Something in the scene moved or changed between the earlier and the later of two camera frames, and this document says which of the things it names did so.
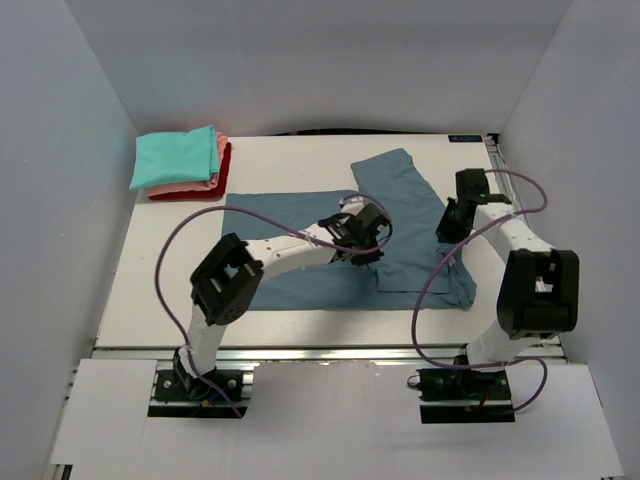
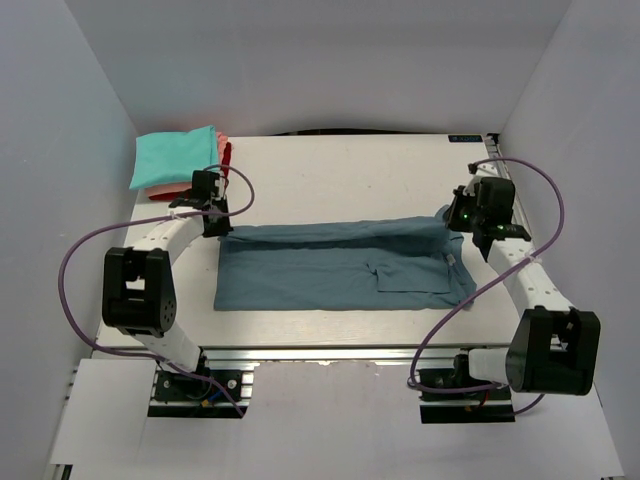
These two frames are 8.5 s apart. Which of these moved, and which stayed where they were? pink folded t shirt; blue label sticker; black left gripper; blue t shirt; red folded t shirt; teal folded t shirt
Moved: black left gripper; blue t shirt
Stayed: red folded t shirt; pink folded t shirt; blue label sticker; teal folded t shirt
